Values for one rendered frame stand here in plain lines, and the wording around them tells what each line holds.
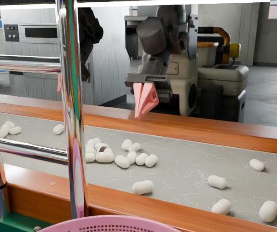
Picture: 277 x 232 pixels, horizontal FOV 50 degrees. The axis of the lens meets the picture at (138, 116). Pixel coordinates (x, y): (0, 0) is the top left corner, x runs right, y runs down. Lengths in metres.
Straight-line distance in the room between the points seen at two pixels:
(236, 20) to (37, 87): 6.12
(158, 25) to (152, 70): 0.10
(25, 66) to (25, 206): 0.24
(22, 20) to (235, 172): 3.60
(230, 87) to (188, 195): 0.97
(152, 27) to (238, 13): 8.06
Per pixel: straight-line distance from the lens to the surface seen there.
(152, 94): 0.67
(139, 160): 0.58
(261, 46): 8.62
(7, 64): 0.41
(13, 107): 1.02
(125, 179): 0.55
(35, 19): 3.82
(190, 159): 0.63
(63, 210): 0.47
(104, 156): 0.60
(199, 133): 0.73
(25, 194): 0.51
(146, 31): 0.67
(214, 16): 8.83
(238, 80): 1.42
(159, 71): 0.68
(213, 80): 1.44
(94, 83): 3.38
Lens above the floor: 1.01
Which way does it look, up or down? 17 degrees down
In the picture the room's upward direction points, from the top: straight up
